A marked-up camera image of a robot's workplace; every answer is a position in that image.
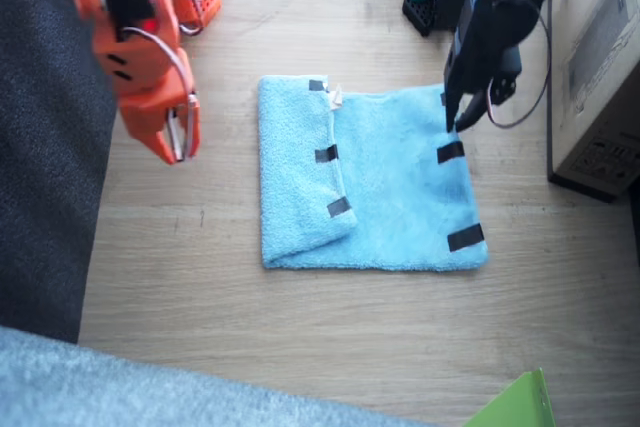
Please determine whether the light blue towel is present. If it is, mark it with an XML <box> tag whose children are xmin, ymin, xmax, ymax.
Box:
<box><xmin>257</xmin><ymin>74</ymin><xmax>490</xmax><ymax>273</ymax></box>

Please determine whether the brown cardboard box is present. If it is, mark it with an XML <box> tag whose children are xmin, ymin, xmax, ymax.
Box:
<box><xmin>547</xmin><ymin>0</ymin><xmax>640</xmax><ymax>203</ymax></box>

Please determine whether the servo wire of black arm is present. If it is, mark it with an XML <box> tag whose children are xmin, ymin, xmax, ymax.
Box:
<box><xmin>487</xmin><ymin>0</ymin><xmax>554</xmax><ymax>129</ymax></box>

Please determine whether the green plastic angle bracket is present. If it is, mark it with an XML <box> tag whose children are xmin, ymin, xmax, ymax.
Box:
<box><xmin>459</xmin><ymin>368</ymin><xmax>557</xmax><ymax>427</ymax></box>

